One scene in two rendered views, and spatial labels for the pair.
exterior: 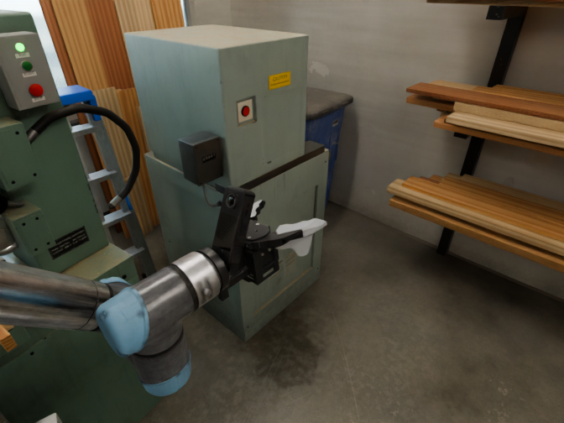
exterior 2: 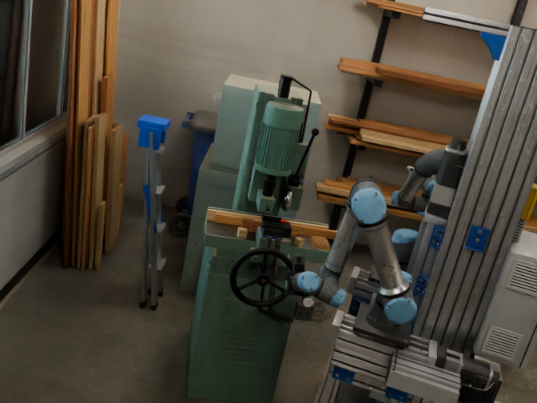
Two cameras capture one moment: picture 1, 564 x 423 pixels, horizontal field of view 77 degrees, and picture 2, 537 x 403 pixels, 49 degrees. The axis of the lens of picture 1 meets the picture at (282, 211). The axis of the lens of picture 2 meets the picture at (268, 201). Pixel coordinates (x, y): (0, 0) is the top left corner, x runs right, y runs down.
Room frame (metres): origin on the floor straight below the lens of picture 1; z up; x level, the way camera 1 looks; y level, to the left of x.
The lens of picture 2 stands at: (-1.19, 2.76, 1.98)
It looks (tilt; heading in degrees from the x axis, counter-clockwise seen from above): 20 degrees down; 316
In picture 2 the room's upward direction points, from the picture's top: 12 degrees clockwise
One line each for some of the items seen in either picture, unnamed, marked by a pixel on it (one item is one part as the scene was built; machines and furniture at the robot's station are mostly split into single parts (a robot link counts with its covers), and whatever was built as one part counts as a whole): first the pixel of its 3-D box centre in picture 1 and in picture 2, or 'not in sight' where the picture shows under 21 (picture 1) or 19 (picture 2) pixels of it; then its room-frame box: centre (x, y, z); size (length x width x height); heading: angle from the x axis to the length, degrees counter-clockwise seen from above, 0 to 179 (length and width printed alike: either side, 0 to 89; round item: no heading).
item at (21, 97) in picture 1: (22, 70); (300, 117); (0.90, 0.62, 1.40); 0.10 x 0.06 x 0.16; 145
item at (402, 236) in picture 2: not in sight; (404, 244); (0.21, 0.45, 0.98); 0.13 x 0.12 x 0.14; 47
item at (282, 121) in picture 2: not in sight; (279, 138); (0.72, 0.92, 1.35); 0.18 x 0.18 x 0.31
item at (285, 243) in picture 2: not in sight; (272, 243); (0.54, 1.00, 0.92); 0.15 x 0.13 x 0.09; 55
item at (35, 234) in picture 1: (28, 228); (292, 196); (0.78, 0.69, 1.02); 0.09 x 0.07 x 0.12; 55
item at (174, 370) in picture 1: (156, 348); (423, 204); (0.34, 0.19, 1.11); 0.11 x 0.08 x 0.11; 47
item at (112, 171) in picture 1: (107, 201); (151, 213); (1.64, 0.95, 0.58); 0.27 x 0.25 x 1.16; 48
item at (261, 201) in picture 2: not in sight; (265, 202); (0.73, 0.91, 1.03); 0.14 x 0.07 x 0.09; 145
